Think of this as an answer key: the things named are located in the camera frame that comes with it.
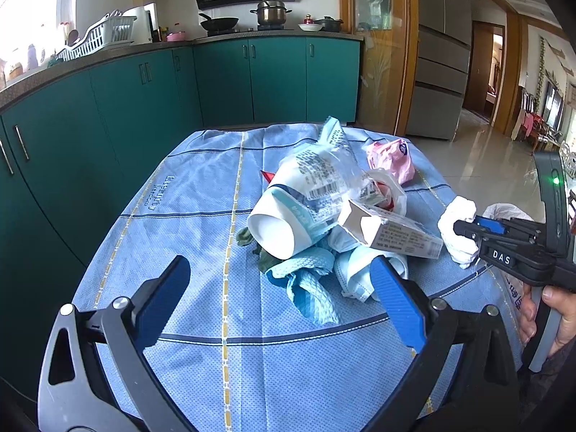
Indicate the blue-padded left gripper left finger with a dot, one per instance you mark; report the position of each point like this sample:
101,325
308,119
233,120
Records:
74,394

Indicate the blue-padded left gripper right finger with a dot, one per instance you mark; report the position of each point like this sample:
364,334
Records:
483,392

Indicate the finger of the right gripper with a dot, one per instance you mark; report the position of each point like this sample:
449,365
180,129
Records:
478,227

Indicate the white cardboard box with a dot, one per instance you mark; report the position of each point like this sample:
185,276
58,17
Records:
385,231

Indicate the clear printed plastic bag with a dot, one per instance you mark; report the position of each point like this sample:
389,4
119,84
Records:
326,168

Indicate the light blue cloth rag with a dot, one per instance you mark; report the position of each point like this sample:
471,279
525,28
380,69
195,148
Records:
300,276

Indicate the white blue paper cup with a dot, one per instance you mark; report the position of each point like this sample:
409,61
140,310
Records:
284,222

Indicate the red snack wrapper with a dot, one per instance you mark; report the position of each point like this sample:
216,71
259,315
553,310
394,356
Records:
268,176

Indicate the teal kitchen cabinets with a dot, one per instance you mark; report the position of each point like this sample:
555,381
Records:
78,139

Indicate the pink plastic bag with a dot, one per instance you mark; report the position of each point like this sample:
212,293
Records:
394,157

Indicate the silver refrigerator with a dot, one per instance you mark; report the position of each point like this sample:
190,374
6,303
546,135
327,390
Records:
442,69

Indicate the blue checked tablecloth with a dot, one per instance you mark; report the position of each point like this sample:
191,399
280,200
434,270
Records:
237,354

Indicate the dark lidded pot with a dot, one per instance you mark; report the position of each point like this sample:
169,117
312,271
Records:
330,24

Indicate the white bowl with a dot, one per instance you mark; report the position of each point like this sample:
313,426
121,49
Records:
311,27

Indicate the steel cooking pot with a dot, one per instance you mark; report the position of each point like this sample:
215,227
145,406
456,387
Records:
271,13

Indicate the black wok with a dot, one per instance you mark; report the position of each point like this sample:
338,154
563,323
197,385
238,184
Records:
217,25

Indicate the pink small container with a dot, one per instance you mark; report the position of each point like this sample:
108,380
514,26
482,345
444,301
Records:
177,36

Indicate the white dish rack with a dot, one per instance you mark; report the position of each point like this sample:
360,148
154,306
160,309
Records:
111,30

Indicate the white kettle appliance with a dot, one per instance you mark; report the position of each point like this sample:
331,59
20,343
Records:
141,32

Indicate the wooden glass door frame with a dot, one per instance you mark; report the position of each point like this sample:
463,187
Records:
389,32

